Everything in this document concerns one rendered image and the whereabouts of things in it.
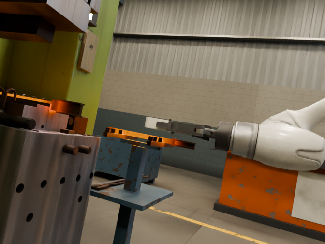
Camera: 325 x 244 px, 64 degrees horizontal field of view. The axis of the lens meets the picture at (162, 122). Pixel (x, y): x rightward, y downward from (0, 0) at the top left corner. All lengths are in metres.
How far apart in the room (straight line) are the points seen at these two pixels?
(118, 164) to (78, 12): 3.89
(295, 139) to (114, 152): 4.20
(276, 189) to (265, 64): 5.14
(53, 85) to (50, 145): 0.45
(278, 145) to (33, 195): 0.65
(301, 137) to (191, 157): 7.89
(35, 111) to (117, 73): 9.32
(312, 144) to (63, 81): 0.95
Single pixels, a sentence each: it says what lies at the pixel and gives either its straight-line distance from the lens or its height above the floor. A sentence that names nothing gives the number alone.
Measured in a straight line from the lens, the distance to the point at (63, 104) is 0.89.
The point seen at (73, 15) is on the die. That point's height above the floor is 1.29.
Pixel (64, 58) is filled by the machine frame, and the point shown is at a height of 1.21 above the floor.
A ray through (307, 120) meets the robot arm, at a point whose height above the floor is 1.08.
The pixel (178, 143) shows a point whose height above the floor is 0.95.
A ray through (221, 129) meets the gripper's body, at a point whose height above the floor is 1.01.
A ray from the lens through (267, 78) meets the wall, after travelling 8.50.
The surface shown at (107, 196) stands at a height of 0.68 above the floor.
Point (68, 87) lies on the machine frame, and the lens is 1.18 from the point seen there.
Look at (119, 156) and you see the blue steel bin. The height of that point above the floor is 0.46.
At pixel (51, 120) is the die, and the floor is 0.95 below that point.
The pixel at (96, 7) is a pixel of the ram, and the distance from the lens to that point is 1.07.
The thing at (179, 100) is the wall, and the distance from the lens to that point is 8.81.
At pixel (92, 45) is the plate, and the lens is 1.27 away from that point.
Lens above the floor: 0.97
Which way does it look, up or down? 3 degrees up
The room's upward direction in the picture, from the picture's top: 11 degrees clockwise
